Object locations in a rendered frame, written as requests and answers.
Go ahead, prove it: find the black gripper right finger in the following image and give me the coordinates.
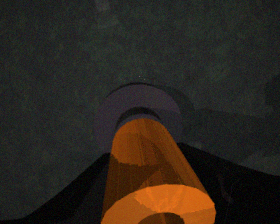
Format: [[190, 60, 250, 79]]
[[176, 143, 280, 224]]

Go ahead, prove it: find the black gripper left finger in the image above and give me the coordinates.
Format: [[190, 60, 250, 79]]
[[0, 153, 110, 224]]

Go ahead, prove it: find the orange knob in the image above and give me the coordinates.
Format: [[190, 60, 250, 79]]
[[101, 118, 216, 224]]

